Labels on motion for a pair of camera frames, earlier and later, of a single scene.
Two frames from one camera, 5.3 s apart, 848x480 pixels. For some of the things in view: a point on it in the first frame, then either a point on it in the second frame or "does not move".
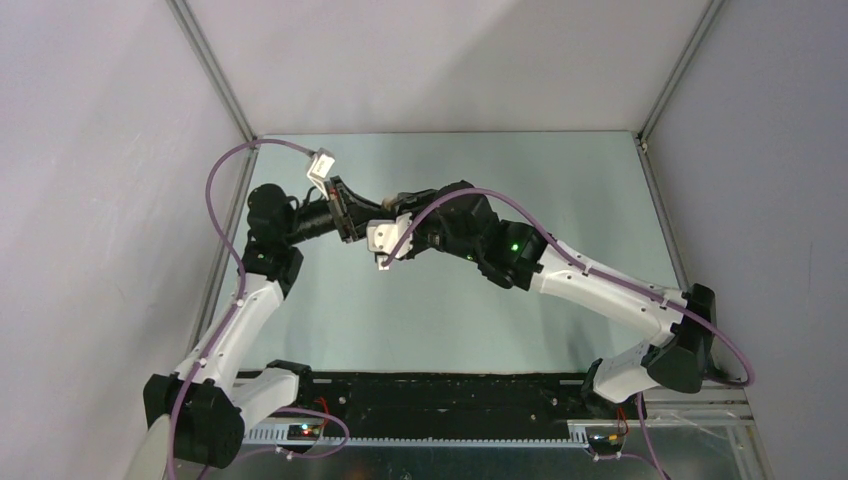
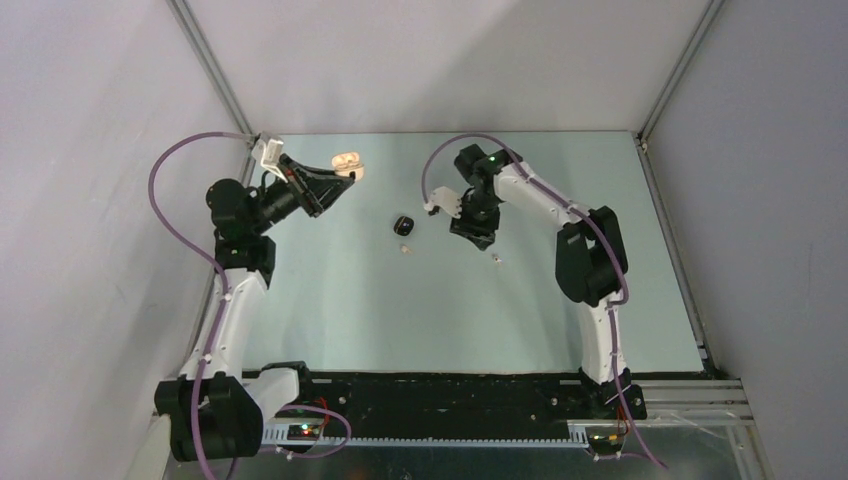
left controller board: x=303 y=431 does not move
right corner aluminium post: x=678 y=70 does not move
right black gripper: x=412 y=202 → x=483 y=235
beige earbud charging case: x=390 y=200 → x=348 y=162
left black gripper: x=353 y=222 → x=314 y=190
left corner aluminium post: x=212 y=67 does not move
